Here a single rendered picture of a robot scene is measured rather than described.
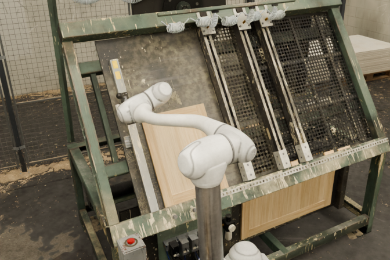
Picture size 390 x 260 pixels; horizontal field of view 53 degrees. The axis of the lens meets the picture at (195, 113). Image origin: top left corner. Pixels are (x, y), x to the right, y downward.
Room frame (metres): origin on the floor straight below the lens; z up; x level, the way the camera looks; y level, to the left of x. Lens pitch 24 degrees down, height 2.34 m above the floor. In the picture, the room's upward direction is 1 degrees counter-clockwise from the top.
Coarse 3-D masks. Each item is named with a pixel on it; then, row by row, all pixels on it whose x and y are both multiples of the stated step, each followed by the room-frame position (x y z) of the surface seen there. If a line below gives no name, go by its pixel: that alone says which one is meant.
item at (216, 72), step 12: (216, 12) 2.59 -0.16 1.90; (204, 36) 2.64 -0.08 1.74; (204, 48) 2.63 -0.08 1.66; (216, 60) 2.57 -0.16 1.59; (216, 72) 2.51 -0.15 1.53; (216, 84) 2.49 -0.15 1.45; (228, 96) 2.44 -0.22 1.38; (228, 108) 2.38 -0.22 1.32; (228, 120) 2.35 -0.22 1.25; (240, 168) 2.21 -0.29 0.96; (252, 168) 2.18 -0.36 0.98
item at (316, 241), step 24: (72, 144) 2.94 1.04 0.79; (72, 168) 2.86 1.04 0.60; (96, 192) 2.23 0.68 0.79; (120, 192) 2.40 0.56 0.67; (336, 192) 2.78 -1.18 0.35; (120, 216) 1.97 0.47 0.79; (240, 216) 2.36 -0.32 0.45; (360, 216) 2.67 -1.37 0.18; (96, 240) 2.46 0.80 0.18; (144, 240) 2.03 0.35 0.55; (240, 240) 2.37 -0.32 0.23; (312, 240) 2.40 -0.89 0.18
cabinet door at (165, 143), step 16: (176, 112) 2.30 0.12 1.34; (192, 112) 2.34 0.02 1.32; (144, 128) 2.17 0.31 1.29; (160, 128) 2.20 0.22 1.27; (176, 128) 2.24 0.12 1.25; (192, 128) 2.27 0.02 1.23; (160, 144) 2.14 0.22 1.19; (176, 144) 2.18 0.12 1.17; (160, 160) 2.08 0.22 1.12; (176, 160) 2.11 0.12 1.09; (160, 176) 2.02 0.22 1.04; (176, 176) 2.05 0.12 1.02; (224, 176) 2.14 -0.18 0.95; (176, 192) 1.99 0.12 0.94; (192, 192) 2.02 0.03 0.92
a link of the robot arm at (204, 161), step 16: (192, 144) 1.30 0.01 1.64; (208, 144) 1.29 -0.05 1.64; (224, 144) 1.32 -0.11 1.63; (192, 160) 1.23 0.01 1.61; (208, 160) 1.24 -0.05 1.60; (224, 160) 1.28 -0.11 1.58; (192, 176) 1.23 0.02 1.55; (208, 176) 1.24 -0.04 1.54; (208, 192) 1.25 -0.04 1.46; (208, 208) 1.25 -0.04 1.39; (208, 224) 1.24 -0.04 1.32; (208, 240) 1.23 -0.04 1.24; (208, 256) 1.22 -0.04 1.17
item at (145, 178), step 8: (112, 64) 2.33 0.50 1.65; (112, 72) 2.32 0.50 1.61; (120, 72) 2.32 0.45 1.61; (120, 80) 2.29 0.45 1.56; (120, 88) 2.25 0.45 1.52; (120, 104) 2.23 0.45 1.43; (128, 128) 2.12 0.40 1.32; (136, 128) 2.13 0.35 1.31; (136, 136) 2.10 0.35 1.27; (136, 144) 2.07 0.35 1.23; (136, 152) 2.04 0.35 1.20; (136, 160) 2.02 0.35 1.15; (144, 160) 2.03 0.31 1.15; (144, 168) 2.00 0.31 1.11; (144, 176) 1.97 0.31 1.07; (144, 184) 1.94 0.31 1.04; (144, 192) 1.94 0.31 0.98; (152, 192) 1.93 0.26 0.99; (152, 200) 1.90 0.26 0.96; (152, 208) 1.87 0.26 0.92
